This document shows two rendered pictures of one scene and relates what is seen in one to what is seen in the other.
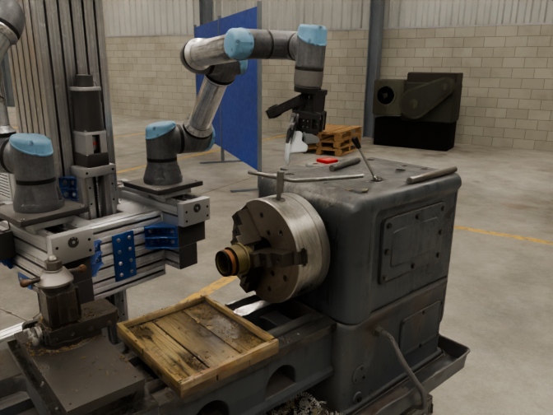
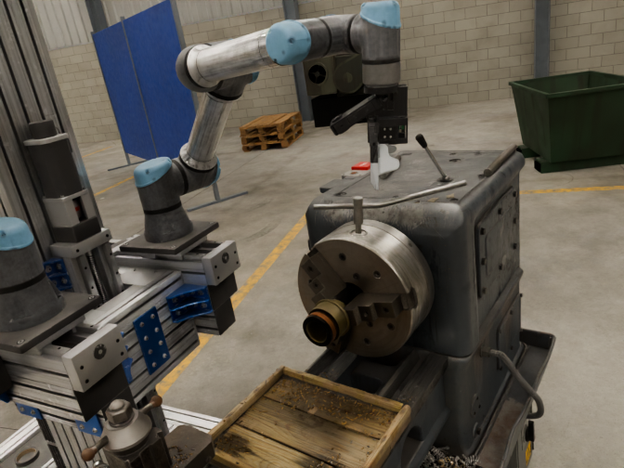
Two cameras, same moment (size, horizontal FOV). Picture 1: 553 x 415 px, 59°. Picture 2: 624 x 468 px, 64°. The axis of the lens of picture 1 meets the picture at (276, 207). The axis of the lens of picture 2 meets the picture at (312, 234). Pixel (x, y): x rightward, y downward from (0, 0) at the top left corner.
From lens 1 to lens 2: 46 cm
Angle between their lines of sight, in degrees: 11
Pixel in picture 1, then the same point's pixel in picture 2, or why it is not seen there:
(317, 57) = (395, 44)
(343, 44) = (259, 27)
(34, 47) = not seen: outside the picture
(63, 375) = not seen: outside the picture
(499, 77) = (422, 36)
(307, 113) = (390, 119)
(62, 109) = (20, 173)
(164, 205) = (183, 264)
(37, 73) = not seen: outside the picture
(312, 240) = (416, 274)
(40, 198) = (34, 305)
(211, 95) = (217, 116)
